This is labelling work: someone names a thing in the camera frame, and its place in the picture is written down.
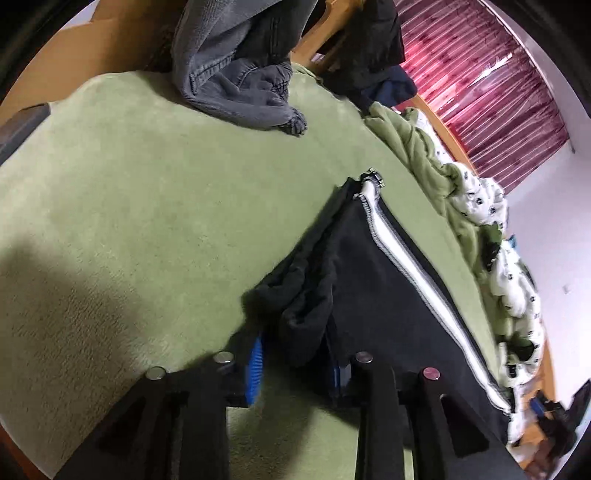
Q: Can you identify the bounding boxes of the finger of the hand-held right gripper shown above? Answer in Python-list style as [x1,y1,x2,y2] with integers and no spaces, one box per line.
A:
[529,398,561,428]

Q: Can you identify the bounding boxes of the green fleece blanket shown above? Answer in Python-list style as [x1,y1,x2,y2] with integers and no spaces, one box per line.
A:
[0,62,504,480]

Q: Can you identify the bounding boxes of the red striped curtain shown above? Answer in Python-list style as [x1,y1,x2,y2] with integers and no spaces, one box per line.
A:
[392,0,568,192]

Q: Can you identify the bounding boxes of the white green flower-print quilt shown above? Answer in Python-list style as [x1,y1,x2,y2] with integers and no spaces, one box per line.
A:
[365,102,548,448]

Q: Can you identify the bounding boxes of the black jacket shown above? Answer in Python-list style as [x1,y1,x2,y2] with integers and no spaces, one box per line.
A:
[330,0,407,100]

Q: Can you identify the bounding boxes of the wooden bed frame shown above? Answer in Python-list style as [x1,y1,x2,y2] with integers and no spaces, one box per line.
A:
[291,0,557,467]

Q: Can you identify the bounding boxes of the black pants with white stripe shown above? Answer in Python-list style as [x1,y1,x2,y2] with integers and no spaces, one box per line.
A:
[252,168,515,416]

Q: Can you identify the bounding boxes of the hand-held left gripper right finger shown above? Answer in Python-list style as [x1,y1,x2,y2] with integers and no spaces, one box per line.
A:
[323,351,527,480]

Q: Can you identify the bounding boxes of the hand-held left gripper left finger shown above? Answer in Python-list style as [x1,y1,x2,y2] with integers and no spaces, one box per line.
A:
[55,335,265,480]

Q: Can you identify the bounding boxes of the navy blue cloth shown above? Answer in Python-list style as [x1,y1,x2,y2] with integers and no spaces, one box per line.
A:
[369,67,416,109]

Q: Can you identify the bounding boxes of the grey jeans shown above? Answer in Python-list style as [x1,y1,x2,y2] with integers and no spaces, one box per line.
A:
[172,0,309,137]

